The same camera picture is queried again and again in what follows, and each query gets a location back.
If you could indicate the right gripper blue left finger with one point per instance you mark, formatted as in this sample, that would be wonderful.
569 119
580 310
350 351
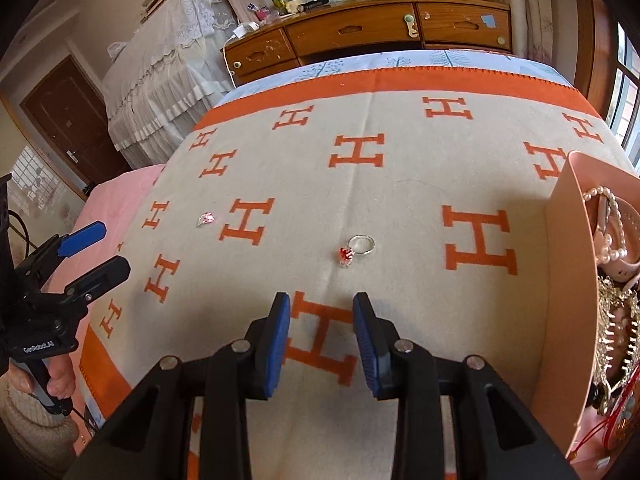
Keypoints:
268 337

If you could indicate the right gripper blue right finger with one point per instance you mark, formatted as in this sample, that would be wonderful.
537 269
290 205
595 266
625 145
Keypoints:
375 338

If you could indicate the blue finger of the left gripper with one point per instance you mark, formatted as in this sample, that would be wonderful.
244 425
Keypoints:
98 281
75 242

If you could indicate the pink smart watch band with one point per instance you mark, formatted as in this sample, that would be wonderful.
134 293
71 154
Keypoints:
616 241

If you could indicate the pink bed sheet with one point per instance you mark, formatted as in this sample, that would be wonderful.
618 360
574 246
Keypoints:
113 354

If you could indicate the brown wooden door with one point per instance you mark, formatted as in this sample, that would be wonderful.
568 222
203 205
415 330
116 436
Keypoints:
69 114

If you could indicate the orange H pattern blanket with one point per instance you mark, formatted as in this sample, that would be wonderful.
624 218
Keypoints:
423 187

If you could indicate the white lace covered furniture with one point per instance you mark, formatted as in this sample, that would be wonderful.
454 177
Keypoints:
167 77

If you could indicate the pink open box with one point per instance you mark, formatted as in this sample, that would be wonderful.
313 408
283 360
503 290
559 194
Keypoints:
571 334

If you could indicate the light blue patterned sheet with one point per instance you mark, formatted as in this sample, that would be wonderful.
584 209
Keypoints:
452 58

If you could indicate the wooden desk with drawers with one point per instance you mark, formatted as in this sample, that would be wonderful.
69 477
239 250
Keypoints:
368 26

